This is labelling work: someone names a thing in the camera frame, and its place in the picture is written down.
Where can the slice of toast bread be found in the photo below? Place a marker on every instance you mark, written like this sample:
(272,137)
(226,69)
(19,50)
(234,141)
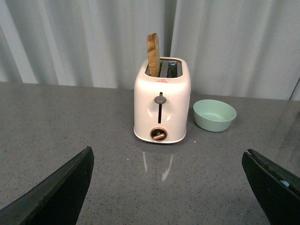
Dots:
(153,54)

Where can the mint green bowl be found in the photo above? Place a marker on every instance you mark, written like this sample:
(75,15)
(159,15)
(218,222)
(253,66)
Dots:
(213,115)

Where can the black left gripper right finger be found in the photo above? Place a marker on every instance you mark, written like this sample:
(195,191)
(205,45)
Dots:
(276,189)

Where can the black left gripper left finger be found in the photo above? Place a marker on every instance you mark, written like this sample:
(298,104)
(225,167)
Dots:
(58,199)

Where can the cream white toaster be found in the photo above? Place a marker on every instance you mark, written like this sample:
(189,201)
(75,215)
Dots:
(161,104)

